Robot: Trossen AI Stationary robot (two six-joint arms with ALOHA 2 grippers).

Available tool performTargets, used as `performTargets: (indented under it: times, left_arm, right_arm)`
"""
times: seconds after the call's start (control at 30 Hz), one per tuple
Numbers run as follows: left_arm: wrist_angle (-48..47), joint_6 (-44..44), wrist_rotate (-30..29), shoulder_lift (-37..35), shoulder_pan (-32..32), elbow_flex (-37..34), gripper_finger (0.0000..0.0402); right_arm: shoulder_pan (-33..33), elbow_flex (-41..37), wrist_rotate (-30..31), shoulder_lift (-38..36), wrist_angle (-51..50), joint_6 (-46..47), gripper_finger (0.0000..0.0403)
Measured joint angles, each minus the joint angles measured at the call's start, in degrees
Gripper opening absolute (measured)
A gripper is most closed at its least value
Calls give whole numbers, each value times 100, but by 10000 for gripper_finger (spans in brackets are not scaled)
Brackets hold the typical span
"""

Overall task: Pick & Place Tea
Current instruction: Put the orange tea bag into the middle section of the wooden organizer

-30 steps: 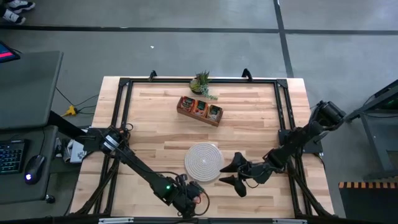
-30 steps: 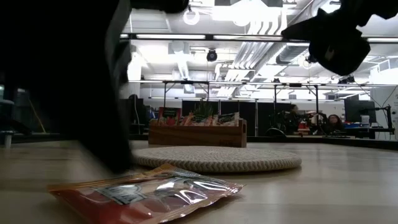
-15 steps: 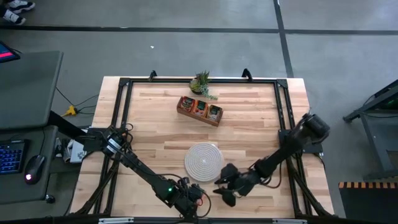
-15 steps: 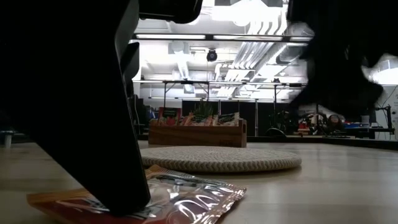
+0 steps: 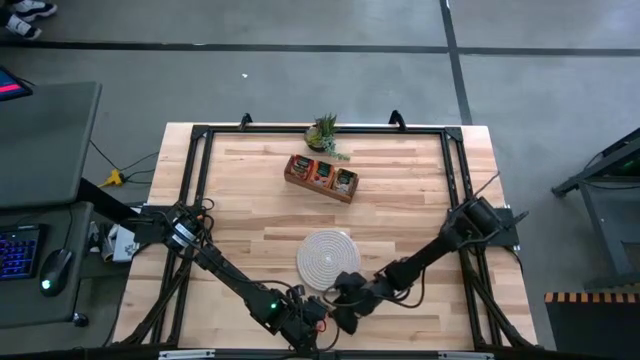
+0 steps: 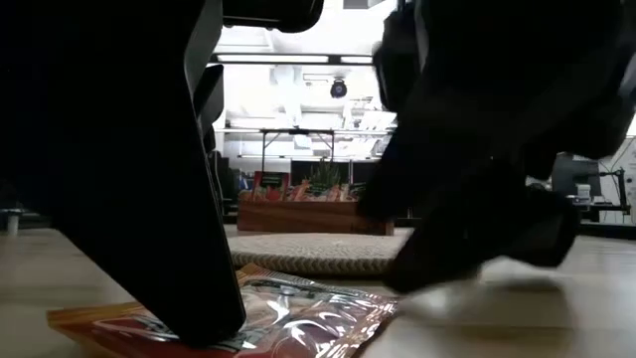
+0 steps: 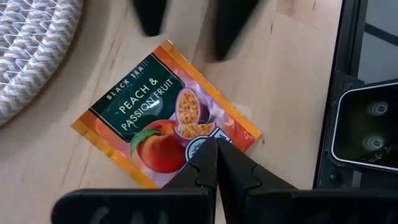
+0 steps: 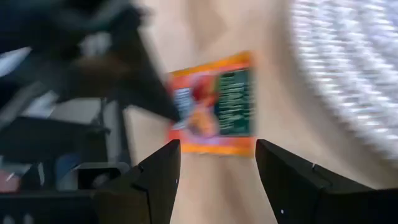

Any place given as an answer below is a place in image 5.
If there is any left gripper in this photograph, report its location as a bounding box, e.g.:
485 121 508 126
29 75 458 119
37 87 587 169
277 293 330 354

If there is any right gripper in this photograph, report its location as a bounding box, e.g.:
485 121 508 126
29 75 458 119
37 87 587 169
331 279 397 337

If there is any wooden three-compartment box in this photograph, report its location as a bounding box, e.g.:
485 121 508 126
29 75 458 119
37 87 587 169
282 153 361 205

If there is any orange tea packet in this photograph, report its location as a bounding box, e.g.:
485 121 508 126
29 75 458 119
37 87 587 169
309 160 336 189

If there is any red tea packet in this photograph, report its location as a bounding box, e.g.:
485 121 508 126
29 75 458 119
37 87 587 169
288 154 315 181

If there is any potted succulent plant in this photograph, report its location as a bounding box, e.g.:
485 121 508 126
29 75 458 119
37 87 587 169
303 112 351 162

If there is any white printed carton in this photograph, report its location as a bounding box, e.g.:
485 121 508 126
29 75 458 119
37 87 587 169
101 223 141 264

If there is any yellow power plug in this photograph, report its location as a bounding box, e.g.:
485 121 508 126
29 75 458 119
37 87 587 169
98 168 126 190

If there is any black case with orange stripes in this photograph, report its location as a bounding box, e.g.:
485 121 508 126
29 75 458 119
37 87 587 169
543 291 640 360

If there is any black computer mouse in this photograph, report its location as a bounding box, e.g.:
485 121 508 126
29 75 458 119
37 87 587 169
38 248 74 298

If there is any dark metal stand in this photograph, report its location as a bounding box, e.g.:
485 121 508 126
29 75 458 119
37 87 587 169
550 127 640 291

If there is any dark computer desk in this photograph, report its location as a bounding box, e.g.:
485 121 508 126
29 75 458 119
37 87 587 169
0 201 95 330

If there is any backlit black keyboard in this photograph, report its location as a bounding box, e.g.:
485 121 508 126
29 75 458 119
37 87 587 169
0 223 44 282

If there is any grey side desk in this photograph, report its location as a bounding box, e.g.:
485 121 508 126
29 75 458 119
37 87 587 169
0 81 103 210

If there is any screen with red stripe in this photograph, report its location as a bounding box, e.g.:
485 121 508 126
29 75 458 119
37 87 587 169
0 64 34 103

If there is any person's shoe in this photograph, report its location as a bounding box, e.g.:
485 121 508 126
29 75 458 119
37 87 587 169
12 0 59 17
0 13 44 42

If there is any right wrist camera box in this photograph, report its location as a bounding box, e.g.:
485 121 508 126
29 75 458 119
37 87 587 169
333 271 368 294

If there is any round woven rope mat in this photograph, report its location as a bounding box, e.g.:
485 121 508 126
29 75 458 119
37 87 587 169
295 228 362 293

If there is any silver metal bracket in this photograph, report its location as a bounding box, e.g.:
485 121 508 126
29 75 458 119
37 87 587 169
157 349 216 360
437 351 495 360

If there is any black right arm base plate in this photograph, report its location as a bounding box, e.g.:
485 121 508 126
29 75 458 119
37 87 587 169
447 207 530 249

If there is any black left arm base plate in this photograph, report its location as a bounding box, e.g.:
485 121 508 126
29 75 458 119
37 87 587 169
133 204 207 246

